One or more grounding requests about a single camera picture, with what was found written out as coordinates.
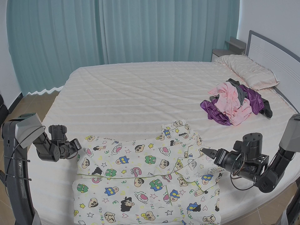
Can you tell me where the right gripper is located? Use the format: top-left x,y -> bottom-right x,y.
199,148 -> 240,172

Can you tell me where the bed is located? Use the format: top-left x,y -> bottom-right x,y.
28,30 -> 300,225

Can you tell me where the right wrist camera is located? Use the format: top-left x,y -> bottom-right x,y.
233,141 -> 244,154

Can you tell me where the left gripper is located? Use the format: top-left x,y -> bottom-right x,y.
66,138 -> 82,159

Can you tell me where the pile of clothes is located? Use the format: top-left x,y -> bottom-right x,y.
200,78 -> 273,126

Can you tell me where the blue-green curtain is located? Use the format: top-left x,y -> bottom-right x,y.
7,0 -> 240,95

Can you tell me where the grey bedside table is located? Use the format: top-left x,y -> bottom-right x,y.
212,37 -> 246,61

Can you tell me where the white printed pyjama top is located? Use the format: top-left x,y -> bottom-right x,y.
72,119 -> 223,225

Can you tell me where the cream pillow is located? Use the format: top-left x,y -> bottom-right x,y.
214,54 -> 280,90

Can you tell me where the black cable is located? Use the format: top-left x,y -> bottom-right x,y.
230,172 -> 255,190
3,126 -> 46,180

